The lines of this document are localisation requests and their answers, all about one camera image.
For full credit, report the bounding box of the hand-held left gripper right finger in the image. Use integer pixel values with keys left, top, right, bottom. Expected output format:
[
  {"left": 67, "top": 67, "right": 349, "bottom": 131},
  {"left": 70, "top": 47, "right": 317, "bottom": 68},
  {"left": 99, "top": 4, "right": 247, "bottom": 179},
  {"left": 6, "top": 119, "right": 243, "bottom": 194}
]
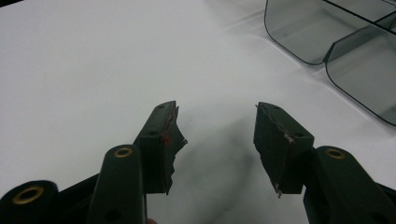
[{"left": 252, "top": 101, "right": 316, "bottom": 199}]

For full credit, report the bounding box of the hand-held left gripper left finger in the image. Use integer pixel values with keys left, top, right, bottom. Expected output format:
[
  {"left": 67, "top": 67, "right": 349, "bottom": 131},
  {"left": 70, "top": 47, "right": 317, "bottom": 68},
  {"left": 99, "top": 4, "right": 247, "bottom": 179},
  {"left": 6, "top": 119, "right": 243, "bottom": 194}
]
[{"left": 133, "top": 100, "right": 189, "bottom": 196}]

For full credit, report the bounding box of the clear grey compartment box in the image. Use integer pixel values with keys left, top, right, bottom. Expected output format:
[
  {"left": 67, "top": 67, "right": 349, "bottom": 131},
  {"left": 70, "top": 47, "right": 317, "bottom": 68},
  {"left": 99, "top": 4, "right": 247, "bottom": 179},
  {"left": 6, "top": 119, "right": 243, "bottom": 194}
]
[{"left": 263, "top": 0, "right": 396, "bottom": 128}]

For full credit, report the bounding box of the white table sheet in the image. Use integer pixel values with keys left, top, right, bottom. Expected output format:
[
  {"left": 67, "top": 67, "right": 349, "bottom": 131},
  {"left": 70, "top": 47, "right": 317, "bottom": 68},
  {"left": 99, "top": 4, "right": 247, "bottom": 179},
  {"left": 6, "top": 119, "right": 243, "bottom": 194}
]
[{"left": 0, "top": 0, "right": 396, "bottom": 224}]

